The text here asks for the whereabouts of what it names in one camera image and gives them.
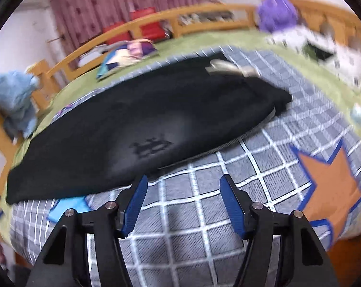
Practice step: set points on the grey checked bed sheet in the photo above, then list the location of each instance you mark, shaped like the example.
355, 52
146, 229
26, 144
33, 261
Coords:
183, 236

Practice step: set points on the wooden bed frame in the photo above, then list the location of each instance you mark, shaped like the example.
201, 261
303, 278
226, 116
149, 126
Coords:
188, 20

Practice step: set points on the red chair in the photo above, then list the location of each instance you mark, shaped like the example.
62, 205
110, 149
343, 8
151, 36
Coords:
118, 37
153, 31

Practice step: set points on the black pants with white stripe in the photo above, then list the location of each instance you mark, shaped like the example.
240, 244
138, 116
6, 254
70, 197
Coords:
140, 125

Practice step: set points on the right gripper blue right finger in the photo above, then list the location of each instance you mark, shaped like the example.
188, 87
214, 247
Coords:
237, 204

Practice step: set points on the colourful patchwork pillow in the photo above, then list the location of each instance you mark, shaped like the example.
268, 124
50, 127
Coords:
124, 54

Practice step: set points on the purple plush toy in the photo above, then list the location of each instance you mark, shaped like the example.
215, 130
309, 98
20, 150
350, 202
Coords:
275, 15

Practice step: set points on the white black patterned cloth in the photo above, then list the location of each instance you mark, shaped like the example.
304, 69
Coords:
342, 61

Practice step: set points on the green blanket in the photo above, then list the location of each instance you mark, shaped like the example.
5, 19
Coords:
334, 190

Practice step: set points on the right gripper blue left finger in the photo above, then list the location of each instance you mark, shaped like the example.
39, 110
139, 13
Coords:
130, 203

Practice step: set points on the light blue towel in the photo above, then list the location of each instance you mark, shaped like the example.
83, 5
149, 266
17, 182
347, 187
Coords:
16, 88

